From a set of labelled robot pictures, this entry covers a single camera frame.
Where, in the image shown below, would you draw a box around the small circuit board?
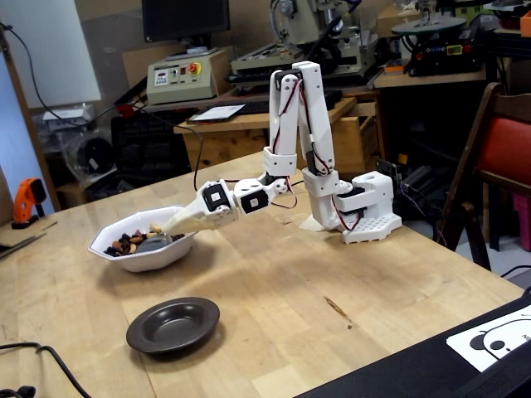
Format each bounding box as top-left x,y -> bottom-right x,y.
375,157 -> 404,180

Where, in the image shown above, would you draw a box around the trail mix nuts and raisins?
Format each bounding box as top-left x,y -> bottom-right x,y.
103,221 -> 186,257

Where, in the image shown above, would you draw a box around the black cable plug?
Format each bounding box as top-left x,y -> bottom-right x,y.
0,385 -> 37,398

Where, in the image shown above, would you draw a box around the clear plastic bag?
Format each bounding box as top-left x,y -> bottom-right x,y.
32,103 -> 118,190

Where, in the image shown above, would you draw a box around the wooden post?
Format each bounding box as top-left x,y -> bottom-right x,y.
0,28 -> 62,212

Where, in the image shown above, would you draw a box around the beige milling machine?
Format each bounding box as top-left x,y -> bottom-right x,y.
227,0 -> 385,89

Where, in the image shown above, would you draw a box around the brown cardboard box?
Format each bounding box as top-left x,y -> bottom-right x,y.
375,2 -> 422,39

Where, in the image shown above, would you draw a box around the flat metal file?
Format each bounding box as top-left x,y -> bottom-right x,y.
0,231 -> 48,260

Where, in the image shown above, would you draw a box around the white paper sheet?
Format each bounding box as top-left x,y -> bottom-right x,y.
185,104 -> 246,125

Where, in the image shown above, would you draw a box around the brown plate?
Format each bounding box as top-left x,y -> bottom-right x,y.
125,296 -> 221,354

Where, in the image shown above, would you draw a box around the black green scroll saw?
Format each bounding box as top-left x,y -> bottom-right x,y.
391,0 -> 486,78

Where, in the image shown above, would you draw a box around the pink box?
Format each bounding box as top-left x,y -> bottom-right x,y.
511,192 -> 531,252

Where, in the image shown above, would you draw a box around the metal spoon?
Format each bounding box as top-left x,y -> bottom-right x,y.
135,232 -> 174,255

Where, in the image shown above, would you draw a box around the white board panel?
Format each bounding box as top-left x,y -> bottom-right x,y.
0,0 -> 103,110

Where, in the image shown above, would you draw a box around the wooden side table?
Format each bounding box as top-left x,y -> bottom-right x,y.
373,61 -> 514,90

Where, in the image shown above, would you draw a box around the large black plastic case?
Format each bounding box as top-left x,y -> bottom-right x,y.
295,289 -> 531,398

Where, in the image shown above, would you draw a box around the thick black cable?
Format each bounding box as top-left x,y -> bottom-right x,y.
0,342 -> 92,398

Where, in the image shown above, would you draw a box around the beige control box red button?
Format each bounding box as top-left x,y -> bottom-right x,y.
146,46 -> 236,106

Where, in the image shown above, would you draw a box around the beige tape wrap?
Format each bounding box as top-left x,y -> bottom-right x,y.
158,205 -> 217,235

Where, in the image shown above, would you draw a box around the wooden workbench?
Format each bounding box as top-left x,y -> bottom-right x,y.
173,97 -> 377,172

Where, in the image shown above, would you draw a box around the orange black printed tool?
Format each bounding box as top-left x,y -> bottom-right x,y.
11,177 -> 47,231

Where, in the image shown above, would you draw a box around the white octagonal bowl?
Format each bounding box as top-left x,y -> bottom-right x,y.
87,205 -> 199,274

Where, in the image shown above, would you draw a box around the black computer monitor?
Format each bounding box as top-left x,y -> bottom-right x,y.
141,0 -> 231,57

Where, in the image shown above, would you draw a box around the thin black cable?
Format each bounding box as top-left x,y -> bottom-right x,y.
0,21 -> 138,128
140,106 -> 306,196
499,264 -> 531,279

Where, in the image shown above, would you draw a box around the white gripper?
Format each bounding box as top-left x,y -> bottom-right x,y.
161,178 -> 240,234

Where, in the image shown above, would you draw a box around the wooden chair red cushion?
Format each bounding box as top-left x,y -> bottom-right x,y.
433,81 -> 531,271

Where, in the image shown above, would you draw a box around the white panda sticker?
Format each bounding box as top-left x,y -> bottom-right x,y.
446,305 -> 531,373

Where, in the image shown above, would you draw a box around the black plastic crate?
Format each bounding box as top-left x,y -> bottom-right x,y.
110,110 -> 192,177

